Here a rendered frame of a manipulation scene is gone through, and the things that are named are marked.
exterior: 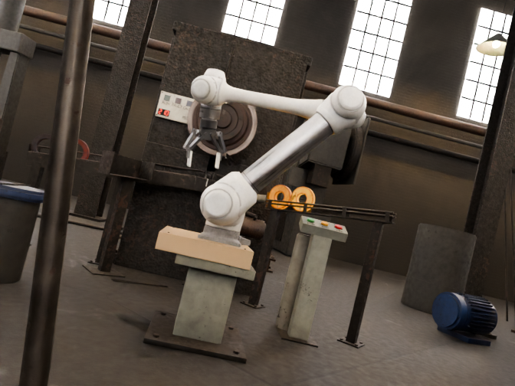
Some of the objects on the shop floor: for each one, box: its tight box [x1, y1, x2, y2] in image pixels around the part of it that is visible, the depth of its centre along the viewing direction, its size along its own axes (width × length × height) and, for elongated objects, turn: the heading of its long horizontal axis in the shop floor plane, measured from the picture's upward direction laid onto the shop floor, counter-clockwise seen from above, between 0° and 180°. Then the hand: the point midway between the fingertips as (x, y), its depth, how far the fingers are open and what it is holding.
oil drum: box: [401, 223, 477, 315], centre depth 466 cm, size 59×59×89 cm
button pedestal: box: [277, 216, 348, 348], centre depth 225 cm, size 16×24×62 cm, turn 174°
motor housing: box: [240, 216, 266, 240], centre depth 283 cm, size 13×22×54 cm, turn 174°
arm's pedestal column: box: [143, 267, 247, 364], centre depth 187 cm, size 40×40×31 cm
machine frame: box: [113, 21, 313, 296], centre depth 340 cm, size 73×108×176 cm
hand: (203, 165), depth 195 cm, fingers open, 13 cm apart
